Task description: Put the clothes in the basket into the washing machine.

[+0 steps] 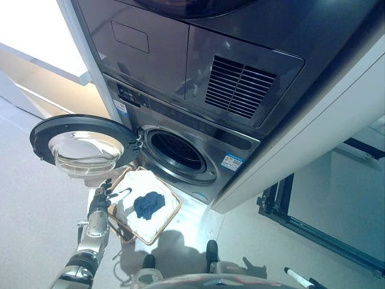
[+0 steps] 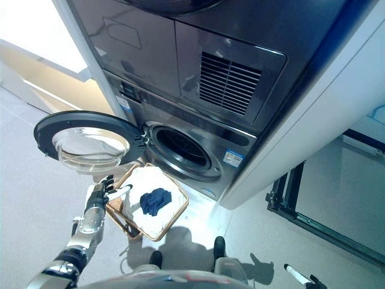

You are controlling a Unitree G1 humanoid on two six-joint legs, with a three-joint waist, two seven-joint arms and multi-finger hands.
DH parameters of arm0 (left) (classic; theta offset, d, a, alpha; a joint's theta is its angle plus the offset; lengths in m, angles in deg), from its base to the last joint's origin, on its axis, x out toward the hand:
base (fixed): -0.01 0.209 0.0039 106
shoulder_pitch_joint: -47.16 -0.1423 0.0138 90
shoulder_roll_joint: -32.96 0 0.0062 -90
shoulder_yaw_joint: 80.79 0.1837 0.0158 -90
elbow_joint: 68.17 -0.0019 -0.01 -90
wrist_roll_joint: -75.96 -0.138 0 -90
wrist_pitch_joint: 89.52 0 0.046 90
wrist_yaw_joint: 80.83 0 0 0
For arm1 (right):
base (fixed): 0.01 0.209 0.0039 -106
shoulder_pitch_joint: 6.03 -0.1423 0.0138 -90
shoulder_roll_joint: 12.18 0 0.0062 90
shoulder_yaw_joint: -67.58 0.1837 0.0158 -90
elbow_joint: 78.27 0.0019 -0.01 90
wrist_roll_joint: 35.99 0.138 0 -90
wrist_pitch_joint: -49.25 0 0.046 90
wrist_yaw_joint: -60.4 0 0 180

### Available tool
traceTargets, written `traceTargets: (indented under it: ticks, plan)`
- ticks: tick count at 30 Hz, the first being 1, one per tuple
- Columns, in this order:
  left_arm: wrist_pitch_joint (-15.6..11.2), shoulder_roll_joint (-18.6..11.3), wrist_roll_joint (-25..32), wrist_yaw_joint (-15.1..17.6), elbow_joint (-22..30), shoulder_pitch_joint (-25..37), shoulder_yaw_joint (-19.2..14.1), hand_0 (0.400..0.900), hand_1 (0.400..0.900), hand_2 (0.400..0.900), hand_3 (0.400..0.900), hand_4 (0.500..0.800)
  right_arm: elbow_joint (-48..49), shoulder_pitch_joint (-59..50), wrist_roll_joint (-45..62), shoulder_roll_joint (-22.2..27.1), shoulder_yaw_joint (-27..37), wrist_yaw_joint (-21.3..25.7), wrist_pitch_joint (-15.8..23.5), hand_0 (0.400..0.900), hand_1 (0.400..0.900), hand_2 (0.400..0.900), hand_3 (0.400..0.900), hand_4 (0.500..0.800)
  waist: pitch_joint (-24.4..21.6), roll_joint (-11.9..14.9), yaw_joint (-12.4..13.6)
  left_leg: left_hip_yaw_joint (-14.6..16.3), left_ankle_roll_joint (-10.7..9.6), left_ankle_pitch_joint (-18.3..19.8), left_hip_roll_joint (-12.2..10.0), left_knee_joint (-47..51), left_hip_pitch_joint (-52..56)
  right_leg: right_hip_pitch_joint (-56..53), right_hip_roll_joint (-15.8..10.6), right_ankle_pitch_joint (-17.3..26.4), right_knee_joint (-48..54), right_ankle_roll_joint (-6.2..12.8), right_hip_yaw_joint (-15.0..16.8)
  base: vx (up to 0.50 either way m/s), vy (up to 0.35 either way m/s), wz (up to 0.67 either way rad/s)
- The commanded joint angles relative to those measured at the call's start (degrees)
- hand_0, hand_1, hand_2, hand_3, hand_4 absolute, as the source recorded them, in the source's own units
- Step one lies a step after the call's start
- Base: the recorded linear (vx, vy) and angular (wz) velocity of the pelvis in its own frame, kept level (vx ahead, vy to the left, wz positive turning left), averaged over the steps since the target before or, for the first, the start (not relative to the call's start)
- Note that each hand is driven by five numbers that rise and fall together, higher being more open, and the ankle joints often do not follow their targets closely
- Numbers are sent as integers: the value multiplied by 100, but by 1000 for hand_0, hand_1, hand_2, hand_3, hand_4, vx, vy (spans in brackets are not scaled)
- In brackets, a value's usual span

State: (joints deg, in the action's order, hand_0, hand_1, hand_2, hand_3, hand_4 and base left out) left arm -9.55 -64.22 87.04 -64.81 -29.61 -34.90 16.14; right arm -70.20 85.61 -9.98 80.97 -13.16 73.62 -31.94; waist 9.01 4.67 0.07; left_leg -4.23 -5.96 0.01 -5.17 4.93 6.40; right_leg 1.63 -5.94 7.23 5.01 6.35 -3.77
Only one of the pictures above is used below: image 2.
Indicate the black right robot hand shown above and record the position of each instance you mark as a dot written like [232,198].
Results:
[296,273]

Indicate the dark blue garment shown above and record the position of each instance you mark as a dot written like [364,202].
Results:
[155,201]

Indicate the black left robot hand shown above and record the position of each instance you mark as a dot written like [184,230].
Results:
[96,195]

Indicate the round dryer door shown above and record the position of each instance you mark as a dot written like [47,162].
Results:
[174,6]

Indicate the blue white info sticker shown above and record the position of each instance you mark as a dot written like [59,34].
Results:
[234,156]

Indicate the silver left robot leg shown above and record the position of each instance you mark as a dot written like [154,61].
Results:
[147,268]

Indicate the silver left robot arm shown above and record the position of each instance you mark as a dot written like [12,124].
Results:
[90,222]

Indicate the black robot foot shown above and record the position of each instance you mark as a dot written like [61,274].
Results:
[156,259]
[219,247]

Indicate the white beige cabinet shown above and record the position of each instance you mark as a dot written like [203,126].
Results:
[45,81]

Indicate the round washing machine door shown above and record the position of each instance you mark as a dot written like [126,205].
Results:
[48,132]

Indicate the silver right robot leg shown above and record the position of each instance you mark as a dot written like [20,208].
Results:
[230,266]

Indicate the black left robot foot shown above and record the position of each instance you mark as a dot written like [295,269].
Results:
[156,259]

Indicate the black sliding door frame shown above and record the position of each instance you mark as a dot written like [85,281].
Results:
[300,221]

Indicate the blue energy label sticker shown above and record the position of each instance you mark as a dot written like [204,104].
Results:
[124,104]

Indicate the grey robot torso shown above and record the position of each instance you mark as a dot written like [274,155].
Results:
[165,280]

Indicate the brown wicker laundry basket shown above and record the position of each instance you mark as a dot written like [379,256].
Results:
[177,212]

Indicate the silver robot leg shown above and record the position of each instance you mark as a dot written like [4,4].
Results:
[230,266]
[147,268]

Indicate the black right robot foot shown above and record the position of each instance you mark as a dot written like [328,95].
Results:
[219,247]

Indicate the grey stacked dryer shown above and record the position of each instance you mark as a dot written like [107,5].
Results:
[156,51]

